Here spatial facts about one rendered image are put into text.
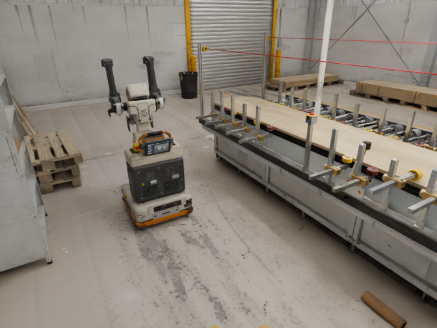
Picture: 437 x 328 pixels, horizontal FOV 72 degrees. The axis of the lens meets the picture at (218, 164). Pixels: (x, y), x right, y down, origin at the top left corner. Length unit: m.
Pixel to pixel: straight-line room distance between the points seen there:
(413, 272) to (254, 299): 1.23
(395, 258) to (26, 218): 3.00
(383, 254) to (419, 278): 0.30
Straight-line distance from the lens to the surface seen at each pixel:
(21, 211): 2.92
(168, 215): 3.26
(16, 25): 8.94
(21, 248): 3.10
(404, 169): 2.70
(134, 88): 3.24
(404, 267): 2.90
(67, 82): 9.05
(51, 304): 2.84
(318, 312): 2.57
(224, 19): 10.38
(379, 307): 2.65
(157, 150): 2.96
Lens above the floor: 1.91
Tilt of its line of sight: 25 degrees down
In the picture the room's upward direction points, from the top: 1 degrees counter-clockwise
